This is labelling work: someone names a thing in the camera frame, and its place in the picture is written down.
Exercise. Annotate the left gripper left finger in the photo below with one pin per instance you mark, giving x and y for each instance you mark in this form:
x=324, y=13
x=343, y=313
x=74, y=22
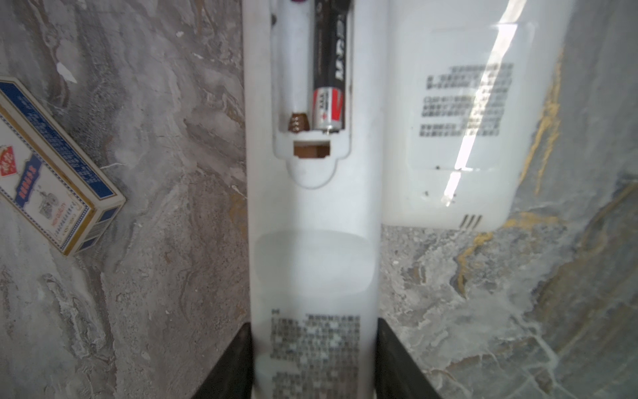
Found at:
x=233, y=374

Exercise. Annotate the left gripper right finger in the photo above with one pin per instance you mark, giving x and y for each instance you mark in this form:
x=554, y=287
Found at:
x=397, y=376

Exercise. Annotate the white TV remote control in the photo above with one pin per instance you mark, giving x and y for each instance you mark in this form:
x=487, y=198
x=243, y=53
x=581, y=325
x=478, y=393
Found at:
x=314, y=204

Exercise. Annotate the white air conditioner remote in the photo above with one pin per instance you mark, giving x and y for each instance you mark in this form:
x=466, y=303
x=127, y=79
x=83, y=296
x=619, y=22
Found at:
x=467, y=83

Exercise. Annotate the playing card box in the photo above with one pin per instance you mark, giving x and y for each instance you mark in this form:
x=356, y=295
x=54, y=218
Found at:
x=48, y=178

